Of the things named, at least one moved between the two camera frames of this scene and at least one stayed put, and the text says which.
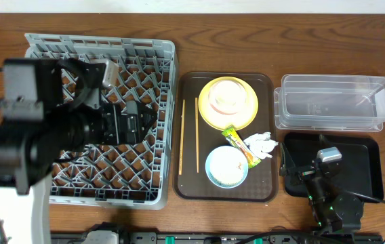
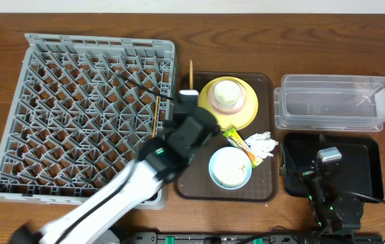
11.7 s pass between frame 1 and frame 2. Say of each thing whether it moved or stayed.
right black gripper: stayed
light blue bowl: stayed
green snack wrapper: stayed
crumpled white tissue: stayed
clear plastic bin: stayed
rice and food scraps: stayed
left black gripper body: moved
